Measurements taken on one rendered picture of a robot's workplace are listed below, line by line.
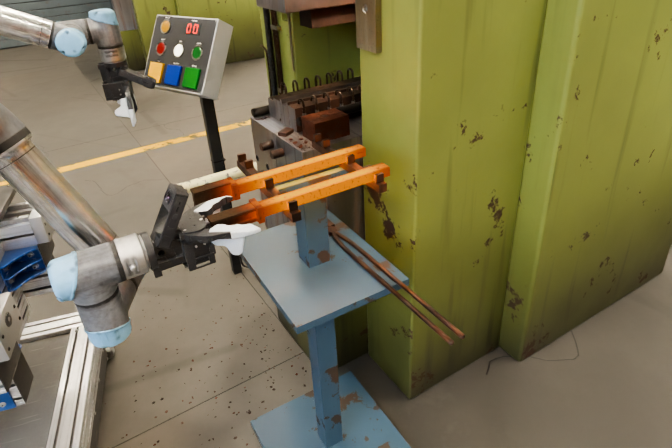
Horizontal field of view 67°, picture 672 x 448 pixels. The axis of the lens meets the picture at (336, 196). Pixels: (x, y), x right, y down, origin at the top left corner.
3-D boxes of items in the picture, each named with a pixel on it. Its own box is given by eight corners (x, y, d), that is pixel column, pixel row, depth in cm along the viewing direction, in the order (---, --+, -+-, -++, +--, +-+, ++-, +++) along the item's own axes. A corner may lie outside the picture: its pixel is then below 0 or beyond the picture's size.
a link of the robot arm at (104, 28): (84, 10, 154) (113, 6, 157) (94, 46, 159) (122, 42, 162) (85, 13, 148) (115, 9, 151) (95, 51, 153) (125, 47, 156)
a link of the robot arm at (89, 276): (58, 291, 90) (42, 252, 86) (122, 269, 95) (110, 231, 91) (62, 316, 84) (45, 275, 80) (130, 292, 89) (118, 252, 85)
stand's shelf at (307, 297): (297, 334, 109) (296, 327, 108) (233, 246, 140) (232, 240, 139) (409, 285, 121) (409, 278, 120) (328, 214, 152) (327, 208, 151)
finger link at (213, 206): (224, 214, 108) (197, 237, 101) (219, 190, 105) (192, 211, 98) (236, 216, 107) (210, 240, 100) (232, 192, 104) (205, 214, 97)
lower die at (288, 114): (297, 132, 158) (294, 106, 154) (269, 115, 173) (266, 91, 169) (403, 104, 176) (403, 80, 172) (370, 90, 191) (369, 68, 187)
